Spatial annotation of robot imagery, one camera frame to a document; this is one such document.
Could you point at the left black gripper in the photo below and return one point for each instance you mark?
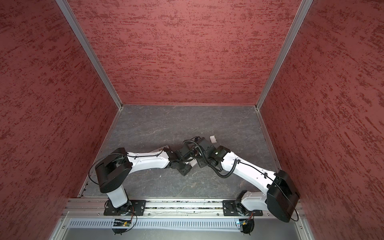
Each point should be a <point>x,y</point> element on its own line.
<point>187,168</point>

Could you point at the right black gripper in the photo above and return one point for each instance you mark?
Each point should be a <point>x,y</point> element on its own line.
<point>202,164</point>

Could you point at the white AC remote control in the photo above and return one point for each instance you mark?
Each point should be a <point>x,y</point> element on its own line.
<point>193,162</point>

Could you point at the white battery cover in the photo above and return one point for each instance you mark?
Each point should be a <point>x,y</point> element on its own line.
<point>213,139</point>

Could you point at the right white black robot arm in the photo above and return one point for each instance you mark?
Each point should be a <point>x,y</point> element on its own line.
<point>280,195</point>

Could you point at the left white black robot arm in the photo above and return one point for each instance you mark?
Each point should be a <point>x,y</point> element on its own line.
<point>112,170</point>

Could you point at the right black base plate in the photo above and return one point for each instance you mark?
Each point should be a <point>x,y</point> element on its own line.
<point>235,208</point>

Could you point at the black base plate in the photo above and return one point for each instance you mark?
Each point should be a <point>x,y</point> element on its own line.
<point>131,208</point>
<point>235,208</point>

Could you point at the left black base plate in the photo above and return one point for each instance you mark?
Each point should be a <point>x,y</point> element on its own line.
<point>131,208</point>

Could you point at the white slotted cable duct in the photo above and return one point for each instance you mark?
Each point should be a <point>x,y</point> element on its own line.
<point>165,224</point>

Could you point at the right aluminium corner post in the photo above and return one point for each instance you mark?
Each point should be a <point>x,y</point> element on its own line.
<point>291,35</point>

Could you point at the aluminium corner post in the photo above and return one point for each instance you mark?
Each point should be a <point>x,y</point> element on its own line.
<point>79,33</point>
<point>291,35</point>

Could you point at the left aluminium corner post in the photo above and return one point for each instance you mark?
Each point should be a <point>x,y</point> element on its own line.
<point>79,33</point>

